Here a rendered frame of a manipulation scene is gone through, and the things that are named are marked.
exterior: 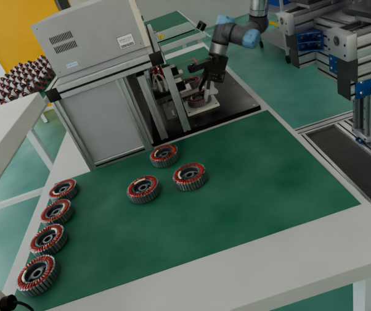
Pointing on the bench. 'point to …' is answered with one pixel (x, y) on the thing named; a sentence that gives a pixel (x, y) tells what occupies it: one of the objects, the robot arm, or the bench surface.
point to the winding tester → (90, 34)
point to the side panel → (104, 124)
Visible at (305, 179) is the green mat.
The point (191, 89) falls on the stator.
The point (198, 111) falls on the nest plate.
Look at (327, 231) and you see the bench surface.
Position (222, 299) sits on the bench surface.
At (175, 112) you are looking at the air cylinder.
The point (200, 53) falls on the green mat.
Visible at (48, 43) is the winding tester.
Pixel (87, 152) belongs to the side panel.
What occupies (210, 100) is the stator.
